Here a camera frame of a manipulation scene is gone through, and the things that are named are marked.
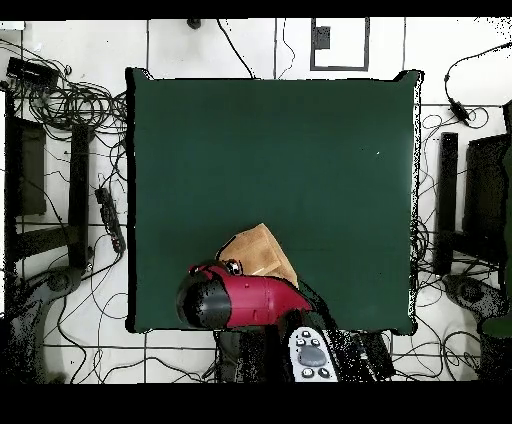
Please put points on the tan terry towel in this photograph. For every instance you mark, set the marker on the tan terry towel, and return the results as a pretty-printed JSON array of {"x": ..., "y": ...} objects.
[{"x": 260, "y": 248}]

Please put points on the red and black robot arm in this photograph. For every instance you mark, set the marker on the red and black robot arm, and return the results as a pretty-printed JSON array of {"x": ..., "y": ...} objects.
[{"x": 260, "y": 300}]

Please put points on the flat black adapter box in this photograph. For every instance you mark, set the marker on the flat black adapter box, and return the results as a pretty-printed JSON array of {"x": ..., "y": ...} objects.
[{"x": 32, "y": 72}]

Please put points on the dark green table cloth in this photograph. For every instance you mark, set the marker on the dark green table cloth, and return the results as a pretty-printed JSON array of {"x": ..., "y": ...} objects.
[{"x": 280, "y": 160}]

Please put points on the long black power strip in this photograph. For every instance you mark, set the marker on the long black power strip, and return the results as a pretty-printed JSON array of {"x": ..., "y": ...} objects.
[{"x": 110, "y": 220}]

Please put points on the dark grey square plate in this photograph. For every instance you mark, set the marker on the dark grey square plate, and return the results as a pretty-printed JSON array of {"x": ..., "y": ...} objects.
[{"x": 322, "y": 38}]

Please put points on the short black power strip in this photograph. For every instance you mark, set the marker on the short black power strip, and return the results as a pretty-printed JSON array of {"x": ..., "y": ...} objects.
[{"x": 378, "y": 356}]

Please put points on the black upright bar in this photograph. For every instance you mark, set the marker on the black upright bar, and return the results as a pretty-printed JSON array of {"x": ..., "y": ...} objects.
[{"x": 447, "y": 192}]

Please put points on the small black round foot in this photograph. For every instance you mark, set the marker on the small black round foot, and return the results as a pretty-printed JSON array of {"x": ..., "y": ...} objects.
[{"x": 194, "y": 23}]

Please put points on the dark chair base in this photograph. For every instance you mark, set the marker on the dark chair base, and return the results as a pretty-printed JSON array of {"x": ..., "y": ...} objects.
[
  {"x": 60, "y": 282},
  {"x": 472, "y": 292}
]

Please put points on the black power brick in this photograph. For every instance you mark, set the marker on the black power brick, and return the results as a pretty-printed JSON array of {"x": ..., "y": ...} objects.
[{"x": 459, "y": 111}]

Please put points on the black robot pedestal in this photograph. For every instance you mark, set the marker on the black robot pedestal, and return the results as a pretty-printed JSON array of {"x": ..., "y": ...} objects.
[{"x": 240, "y": 356}]

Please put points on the black metal stand frame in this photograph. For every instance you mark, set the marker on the black metal stand frame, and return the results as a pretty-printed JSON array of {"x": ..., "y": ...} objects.
[
  {"x": 486, "y": 192},
  {"x": 78, "y": 192}
]

